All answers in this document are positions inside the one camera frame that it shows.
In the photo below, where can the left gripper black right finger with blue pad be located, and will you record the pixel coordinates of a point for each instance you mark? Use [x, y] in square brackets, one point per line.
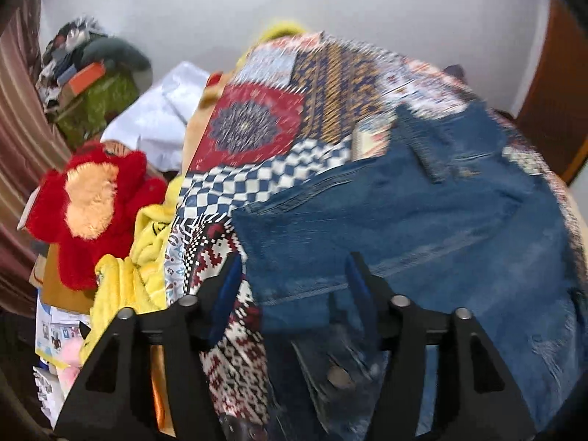
[445, 379]

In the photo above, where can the blue denim jacket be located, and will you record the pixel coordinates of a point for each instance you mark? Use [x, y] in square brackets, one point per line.
[447, 220]

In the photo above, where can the yellow fleece blanket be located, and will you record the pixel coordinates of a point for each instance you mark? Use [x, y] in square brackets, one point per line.
[138, 280]

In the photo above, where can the tan orange-trimmed blanket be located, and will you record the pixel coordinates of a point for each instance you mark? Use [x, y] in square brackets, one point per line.
[55, 293]

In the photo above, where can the red plush toy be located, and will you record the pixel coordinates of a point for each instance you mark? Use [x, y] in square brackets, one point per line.
[89, 209]

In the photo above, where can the striped brown curtain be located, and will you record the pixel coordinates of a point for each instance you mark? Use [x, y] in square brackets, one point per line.
[29, 148]

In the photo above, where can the green patterned bag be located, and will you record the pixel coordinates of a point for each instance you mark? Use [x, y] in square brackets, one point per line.
[87, 116]

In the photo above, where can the white cloth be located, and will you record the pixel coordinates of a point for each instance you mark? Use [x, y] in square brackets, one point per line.
[156, 122]

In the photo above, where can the brown wooden door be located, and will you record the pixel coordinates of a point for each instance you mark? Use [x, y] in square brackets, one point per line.
[554, 114]

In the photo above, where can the orange box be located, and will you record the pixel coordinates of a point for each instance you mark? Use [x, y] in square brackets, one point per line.
[84, 79]

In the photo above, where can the patchwork patterned bedspread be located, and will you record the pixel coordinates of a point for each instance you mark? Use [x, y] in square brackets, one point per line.
[297, 107]

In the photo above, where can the dark green plush pillow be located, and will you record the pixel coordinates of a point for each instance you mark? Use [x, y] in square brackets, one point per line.
[114, 52]

